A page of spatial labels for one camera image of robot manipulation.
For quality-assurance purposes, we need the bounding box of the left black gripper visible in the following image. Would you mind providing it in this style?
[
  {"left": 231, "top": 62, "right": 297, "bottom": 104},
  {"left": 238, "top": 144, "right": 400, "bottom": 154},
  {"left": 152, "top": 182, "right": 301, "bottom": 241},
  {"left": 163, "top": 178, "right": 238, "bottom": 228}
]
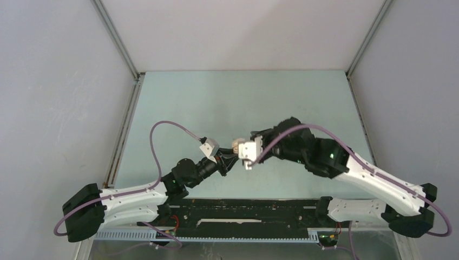
[{"left": 187, "top": 147, "right": 239, "bottom": 188}]

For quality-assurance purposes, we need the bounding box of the beige earbud case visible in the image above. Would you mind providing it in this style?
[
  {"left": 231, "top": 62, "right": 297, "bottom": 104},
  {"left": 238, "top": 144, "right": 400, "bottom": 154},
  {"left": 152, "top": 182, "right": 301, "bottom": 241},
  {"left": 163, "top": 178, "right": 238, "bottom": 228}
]
[{"left": 232, "top": 138, "right": 246, "bottom": 154}]

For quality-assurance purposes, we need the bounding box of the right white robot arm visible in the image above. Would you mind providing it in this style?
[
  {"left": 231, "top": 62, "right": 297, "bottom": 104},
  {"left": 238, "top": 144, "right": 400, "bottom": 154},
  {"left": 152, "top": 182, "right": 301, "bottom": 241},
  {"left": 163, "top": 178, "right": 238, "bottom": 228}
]
[{"left": 245, "top": 117, "right": 437, "bottom": 238}]

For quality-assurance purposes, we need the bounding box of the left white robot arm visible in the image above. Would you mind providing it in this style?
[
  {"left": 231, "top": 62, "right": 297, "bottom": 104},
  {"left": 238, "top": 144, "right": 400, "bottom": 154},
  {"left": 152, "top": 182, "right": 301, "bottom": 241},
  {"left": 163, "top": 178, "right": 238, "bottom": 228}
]
[{"left": 62, "top": 148, "right": 239, "bottom": 243}]

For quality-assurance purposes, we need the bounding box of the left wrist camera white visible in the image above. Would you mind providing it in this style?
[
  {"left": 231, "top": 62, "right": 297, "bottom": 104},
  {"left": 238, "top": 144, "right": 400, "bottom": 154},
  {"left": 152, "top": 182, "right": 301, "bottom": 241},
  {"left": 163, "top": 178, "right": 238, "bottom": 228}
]
[{"left": 199, "top": 137, "right": 220, "bottom": 158}]

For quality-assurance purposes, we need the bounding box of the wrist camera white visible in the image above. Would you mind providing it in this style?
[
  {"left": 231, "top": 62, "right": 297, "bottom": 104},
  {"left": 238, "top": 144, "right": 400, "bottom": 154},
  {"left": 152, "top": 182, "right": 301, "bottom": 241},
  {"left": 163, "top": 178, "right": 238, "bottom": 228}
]
[
  {"left": 237, "top": 141, "right": 259, "bottom": 170},
  {"left": 199, "top": 137, "right": 220, "bottom": 158}
]

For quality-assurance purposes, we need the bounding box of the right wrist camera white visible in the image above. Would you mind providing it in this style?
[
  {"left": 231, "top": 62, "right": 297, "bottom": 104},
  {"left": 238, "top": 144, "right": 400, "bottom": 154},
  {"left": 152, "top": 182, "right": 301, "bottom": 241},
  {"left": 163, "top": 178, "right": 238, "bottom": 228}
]
[{"left": 237, "top": 141, "right": 259, "bottom": 170}]

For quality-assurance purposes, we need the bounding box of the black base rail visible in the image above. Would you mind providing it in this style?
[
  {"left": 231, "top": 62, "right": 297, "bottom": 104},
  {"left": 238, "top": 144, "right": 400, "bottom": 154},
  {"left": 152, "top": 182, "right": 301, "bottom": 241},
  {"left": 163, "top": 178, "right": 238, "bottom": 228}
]
[{"left": 150, "top": 198, "right": 349, "bottom": 240}]

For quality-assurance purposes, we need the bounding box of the grey cable duct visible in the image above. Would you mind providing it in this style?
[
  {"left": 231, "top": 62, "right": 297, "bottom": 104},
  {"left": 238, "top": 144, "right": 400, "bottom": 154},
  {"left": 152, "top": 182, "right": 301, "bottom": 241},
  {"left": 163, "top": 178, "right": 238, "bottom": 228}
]
[{"left": 94, "top": 229, "right": 320, "bottom": 244}]

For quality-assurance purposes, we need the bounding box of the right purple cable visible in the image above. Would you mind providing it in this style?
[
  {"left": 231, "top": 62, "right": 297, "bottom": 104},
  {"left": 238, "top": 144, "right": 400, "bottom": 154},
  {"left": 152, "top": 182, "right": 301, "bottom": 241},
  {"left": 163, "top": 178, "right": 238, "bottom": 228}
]
[{"left": 247, "top": 124, "right": 453, "bottom": 238}]

